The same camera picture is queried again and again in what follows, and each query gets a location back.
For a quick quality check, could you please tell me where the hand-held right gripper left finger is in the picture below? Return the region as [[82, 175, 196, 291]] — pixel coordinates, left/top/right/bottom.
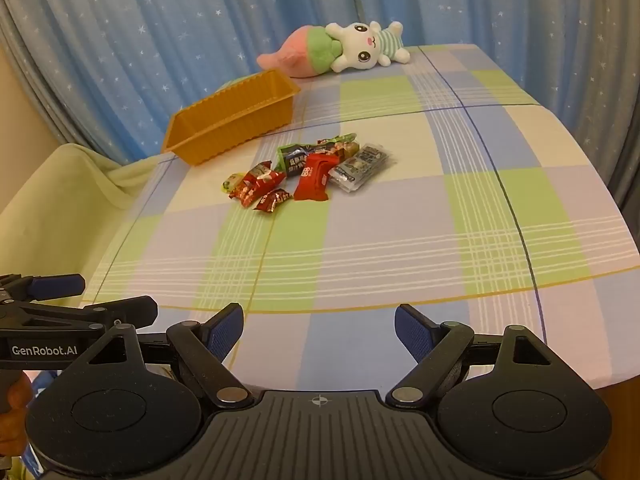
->
[[87, 302, 253, 408]]

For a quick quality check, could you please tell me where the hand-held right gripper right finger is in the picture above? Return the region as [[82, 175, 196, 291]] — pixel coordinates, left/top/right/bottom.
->
[[386, 304, 551, 406]]

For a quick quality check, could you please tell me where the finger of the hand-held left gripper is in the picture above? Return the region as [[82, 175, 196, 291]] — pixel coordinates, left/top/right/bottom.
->
[[0, 296, 159, 333], [0, 273, 86, 304]]

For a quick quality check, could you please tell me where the red candy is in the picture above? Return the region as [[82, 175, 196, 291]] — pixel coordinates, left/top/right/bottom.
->
[[253, 188, 293, 212]]

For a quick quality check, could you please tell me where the dark red snack packet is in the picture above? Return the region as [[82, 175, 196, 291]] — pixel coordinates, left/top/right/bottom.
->
[[229, 161, 287, 209]]

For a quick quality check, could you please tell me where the silver blue snack packet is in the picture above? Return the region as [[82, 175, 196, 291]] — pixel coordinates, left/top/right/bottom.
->
[[327, 157, 390, 194], [356, 141, 399, 173]]

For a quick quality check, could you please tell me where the large red snack packet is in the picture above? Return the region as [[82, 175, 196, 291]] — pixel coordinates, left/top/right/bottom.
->
[[293, 152, 341, 202]]

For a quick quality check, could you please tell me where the dark green snack packet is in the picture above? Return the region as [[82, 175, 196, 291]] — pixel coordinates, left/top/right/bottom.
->
[[276, 143, 321, 173]]

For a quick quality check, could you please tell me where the orange plastic tray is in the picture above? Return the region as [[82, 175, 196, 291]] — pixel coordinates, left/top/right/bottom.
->
[[161, 70, 302, 167]]

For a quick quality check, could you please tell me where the green red long packet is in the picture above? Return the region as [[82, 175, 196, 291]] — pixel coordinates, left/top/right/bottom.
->
[[302, 132, 359, 157]]

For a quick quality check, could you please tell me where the person's left hand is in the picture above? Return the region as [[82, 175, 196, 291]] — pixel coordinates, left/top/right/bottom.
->
[[0, 372, 35, 456]]

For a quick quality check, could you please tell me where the light green cloth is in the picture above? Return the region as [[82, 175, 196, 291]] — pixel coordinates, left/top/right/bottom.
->
[[0, 144, 173, 306]]

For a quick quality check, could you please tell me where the checked pastel tablecloth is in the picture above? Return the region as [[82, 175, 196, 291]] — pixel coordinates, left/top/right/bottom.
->
[[80, 44, 640, 391]]

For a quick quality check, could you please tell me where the blue starry curtain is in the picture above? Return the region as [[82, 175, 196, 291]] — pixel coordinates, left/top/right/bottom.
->
[[0, 0, 640, 196]]

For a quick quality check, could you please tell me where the pink green rabbit plush toy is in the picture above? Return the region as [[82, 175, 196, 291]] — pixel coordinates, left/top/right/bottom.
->
[[256, 21, 412, 78]]

